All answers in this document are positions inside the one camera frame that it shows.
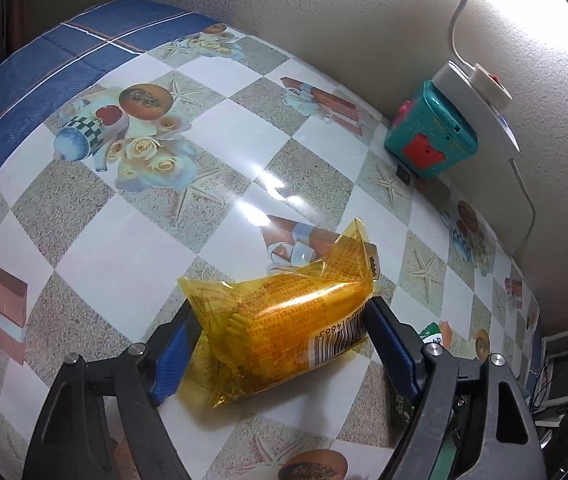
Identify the white power cable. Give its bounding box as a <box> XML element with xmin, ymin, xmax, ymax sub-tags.
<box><xmin>509</xmin><ymin>157</ymin><xmax>537</xmax><ymax>256</ymax></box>

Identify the green cow print snack packet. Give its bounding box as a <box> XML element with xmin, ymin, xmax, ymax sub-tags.
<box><xmin>389</xmin><ymin>321</ymin><xmax>454</xmax><ymax>433</ymax></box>

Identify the teal toy box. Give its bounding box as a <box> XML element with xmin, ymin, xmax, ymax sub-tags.
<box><xmin>384</xmin><ymin>80</ymin><xmax>480</xmax><ymax>181</ymax></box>

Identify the blue plaid cloth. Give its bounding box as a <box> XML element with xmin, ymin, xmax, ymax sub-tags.
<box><xmin>0</xmin><ymin>0</ymin><xmax>225</xmax><ymax>216</ymax></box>

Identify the yellow snack packet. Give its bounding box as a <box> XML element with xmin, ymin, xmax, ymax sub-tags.
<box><xmin>178</xmin><ymin>217</ymin><xmax>383</xmax><ymax>411</ymax></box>

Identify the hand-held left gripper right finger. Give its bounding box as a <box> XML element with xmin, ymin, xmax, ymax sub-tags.
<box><xmin>366</xmin><ymin>296</ymin><xmax>547</xmax><ymax>480</ymax></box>

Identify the checkered printed tablecloth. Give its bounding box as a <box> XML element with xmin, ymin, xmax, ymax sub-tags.
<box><xmin>0</xmin><ymin>25</ymin><xmax>542</xmax><ymax>480</ymax></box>

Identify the white power strip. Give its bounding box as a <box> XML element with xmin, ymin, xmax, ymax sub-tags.
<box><xmin>431</xmin><ymin>60</ymin><xmax>521</xmax><ymax>161</ymax></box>

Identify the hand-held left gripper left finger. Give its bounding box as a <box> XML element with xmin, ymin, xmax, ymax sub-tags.
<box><xmin>22</xmin><ymin>299</ymin><xmax>205</xmax><ymax>480</ymax></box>

